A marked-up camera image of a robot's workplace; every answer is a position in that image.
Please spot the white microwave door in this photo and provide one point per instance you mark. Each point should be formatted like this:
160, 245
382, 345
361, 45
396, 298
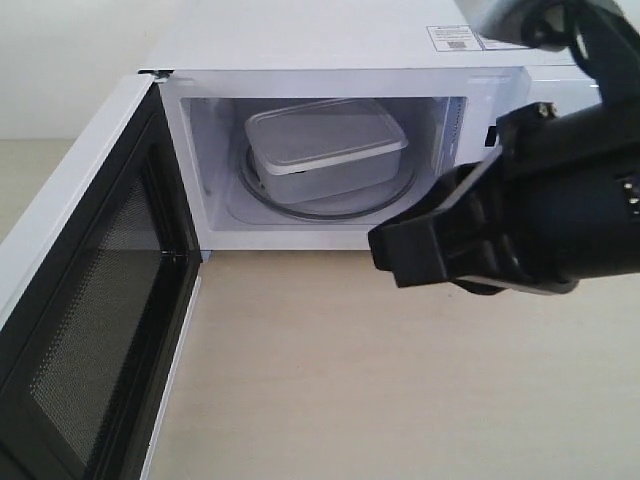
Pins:
96, 281

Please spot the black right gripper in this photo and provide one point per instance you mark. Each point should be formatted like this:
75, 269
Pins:
571, 195

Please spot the white Midea microwave oven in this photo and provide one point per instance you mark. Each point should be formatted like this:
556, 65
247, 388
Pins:
225, 61

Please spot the glass microwave turntable plate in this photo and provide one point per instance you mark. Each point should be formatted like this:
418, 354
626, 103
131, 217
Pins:
342, 207

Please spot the white lidded plastic container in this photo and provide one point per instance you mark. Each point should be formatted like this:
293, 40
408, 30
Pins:
324, 148

